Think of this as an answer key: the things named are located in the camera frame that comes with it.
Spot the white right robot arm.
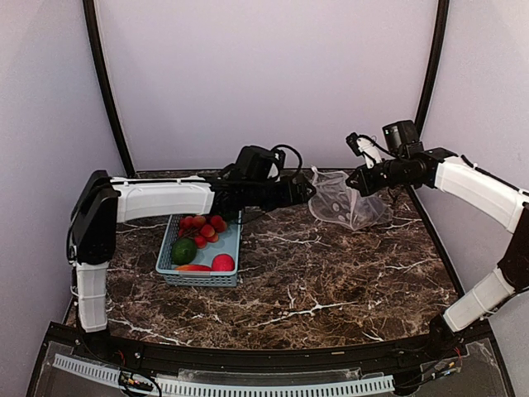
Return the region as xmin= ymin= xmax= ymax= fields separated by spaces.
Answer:
xmin=347 ymin=146 xmax=528 ymax=359

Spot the black motor box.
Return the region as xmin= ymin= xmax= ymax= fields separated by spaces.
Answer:
xmin=235 ymin=146 xmax=274 ymax=181
xmin=382 ymin=120 xmax=423 ymax=159

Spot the red lychee bunch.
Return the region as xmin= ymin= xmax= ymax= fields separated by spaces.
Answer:
xmin=178 ymin=215 xmax=228 ymax=249

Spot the black enclosure frame post right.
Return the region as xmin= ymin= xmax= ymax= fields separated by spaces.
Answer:
xmin=415 ymin=0 xmax=450 ymax=136

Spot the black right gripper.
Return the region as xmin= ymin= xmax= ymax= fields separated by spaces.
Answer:
xmin=346 ymin=155 xmax=412 ymax=196

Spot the white slotted cable duct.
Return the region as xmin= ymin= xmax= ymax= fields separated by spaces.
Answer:
xmin=53 ymin=354 xmax=395 ymax=396

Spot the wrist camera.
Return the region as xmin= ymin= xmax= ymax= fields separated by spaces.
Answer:
xmin=268 ymin=144 xmax=303 ymax=181
xmin=346 ymin=132 xmax=383 ymax=169

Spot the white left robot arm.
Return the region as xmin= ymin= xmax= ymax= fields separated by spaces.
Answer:
xmin=66 ymin=170 xmax=316 ymax=361

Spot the orange red chili pepper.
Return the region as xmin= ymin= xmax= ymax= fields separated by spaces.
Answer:
xmin=174 ymin=264 xmax=212 ymax=272

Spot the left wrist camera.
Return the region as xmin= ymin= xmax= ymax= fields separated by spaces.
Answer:
xmin=268 ymin=144 xmax=303 ymax=181

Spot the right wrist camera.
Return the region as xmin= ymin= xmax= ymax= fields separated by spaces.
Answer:
xmin=346 ymin=132 xmax=383 ymax=169

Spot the clear zip top bag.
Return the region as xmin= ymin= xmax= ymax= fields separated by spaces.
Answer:
xmin=308 ymin=166 xmax=393 ymax=232

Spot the black enclosure frame post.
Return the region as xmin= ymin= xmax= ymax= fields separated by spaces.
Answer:
xmin=82 ymin=0 xmax=136 ymax=177
xmin=415 ymin=0 xmax=450 ymax=136

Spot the blue perforated plastic basket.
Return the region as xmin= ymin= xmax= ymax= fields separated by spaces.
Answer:
xmin=155 ymin=212 xmax=242 ymax=287

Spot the black motor box right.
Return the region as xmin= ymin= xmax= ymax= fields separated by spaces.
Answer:
xmin=382 ymin=120 xmax=423 ymax=159

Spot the black enclosure frame post left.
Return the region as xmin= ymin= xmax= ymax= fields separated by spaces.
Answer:
xmin=82 ymin=0 xmax=136 ymax=177

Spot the red apple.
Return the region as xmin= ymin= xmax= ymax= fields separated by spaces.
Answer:
xmin=212 ymin=254 xmax=236 ymax=272

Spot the black motor box left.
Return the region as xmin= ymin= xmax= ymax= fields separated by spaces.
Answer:
xmin=235 ymin=146 xmax=274 ymax=181

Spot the black front rail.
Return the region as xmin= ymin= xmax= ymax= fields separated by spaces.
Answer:
xmin=45 ymin=322 xmax=467 ymax=380

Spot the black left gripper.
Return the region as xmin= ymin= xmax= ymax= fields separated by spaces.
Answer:
xmin=247 ymin=173 xmax=317 ymax=212

